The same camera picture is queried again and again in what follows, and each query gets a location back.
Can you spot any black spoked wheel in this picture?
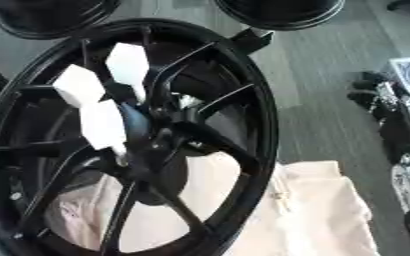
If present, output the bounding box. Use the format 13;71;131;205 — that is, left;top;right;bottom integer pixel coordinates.
0;17;281;256

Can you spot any black round wheel rim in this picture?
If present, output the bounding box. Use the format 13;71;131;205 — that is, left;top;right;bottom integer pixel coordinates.
212;0;349;32
0;0;123;41

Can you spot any black stand bracket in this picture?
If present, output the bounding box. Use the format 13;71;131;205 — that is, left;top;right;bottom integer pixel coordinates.
229;27;275;56

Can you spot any white pin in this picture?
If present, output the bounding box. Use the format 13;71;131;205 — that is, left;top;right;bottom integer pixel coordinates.
51;63;109;109
103;42;153;102
77;99;132;167

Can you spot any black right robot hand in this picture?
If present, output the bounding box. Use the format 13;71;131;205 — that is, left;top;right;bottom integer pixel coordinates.
346;56;410;165

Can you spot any pale pink cloth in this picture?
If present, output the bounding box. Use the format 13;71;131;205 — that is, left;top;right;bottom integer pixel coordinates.
42;151;384;256

